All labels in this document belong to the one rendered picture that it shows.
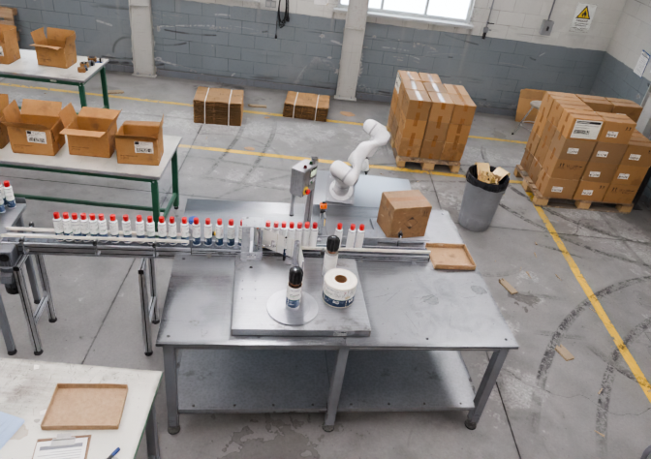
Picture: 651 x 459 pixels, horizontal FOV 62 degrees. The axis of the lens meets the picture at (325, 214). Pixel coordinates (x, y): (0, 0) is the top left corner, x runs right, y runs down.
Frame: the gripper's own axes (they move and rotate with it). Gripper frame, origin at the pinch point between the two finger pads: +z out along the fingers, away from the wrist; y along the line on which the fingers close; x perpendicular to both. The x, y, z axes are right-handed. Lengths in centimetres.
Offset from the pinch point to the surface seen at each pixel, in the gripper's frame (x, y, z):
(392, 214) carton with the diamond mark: 37, 34, -71
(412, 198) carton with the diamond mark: 48, 25, -55
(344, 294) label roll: 25, 71, -152
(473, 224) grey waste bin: 74, 73, 140
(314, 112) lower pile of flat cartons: -156, -68, 285
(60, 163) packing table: -236, -15, -101
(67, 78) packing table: -352, -109, 33
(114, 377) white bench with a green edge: -71, 94, -240
